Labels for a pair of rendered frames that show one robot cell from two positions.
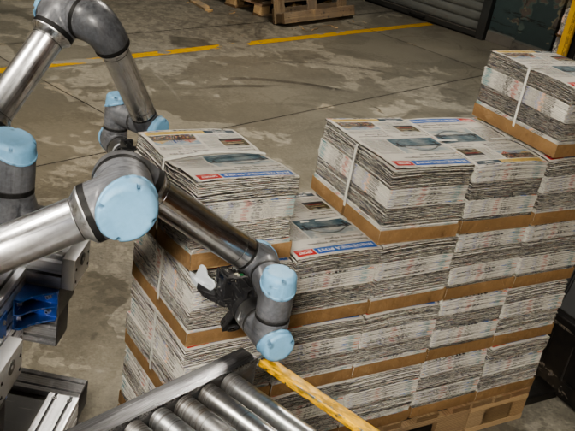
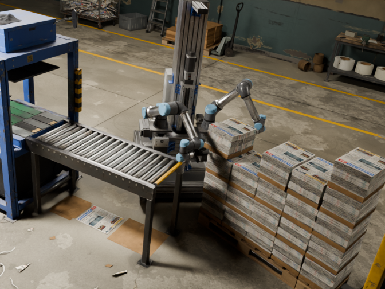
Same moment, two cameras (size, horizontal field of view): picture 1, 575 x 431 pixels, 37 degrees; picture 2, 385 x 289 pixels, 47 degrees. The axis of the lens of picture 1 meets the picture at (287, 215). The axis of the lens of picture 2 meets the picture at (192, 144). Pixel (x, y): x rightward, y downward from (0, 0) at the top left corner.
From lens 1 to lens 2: 348 cm
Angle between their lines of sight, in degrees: 67
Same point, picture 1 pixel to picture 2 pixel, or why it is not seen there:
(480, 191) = (294, 180)
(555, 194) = (331, 204)
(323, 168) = not seen: hidden behind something
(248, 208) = (219, 139)
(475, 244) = (294, 201)
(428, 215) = (274, 176)
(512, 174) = (307, 180)
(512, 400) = not seen: outside the picture
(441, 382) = (282, 253)
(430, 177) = (274, 162)
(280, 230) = (226, 149)
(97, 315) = not seen: hidden behind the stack
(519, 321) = (318, 255)
